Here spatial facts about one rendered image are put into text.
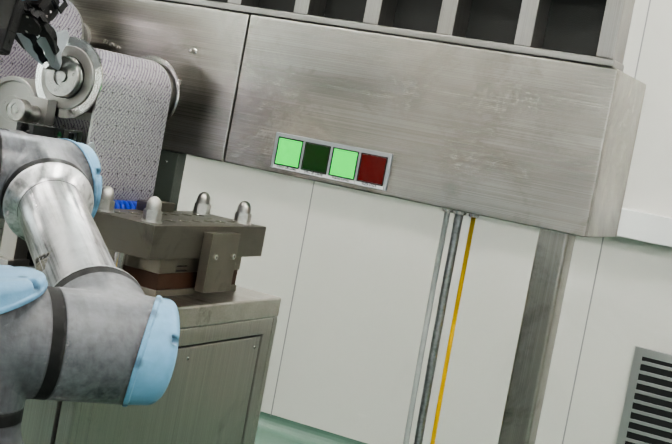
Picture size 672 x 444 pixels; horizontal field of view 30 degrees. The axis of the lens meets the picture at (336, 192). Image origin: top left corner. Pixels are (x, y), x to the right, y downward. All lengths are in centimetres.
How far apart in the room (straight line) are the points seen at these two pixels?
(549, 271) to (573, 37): 44
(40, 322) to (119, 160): 114
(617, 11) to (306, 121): 62
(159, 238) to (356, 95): 49
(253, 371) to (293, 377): 262
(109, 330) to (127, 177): 114
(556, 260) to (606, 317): 222
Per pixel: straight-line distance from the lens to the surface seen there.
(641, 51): 463
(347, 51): 241
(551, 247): 241
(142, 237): 217
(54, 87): 231
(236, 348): 238
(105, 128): 233
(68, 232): 149
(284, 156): 244
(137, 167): 243
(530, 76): 227
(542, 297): 242
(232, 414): 244
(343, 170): 238
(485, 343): 476
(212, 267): 231
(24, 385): 129
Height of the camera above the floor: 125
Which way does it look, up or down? 3 degrees down
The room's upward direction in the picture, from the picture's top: 11 degrees clockwise
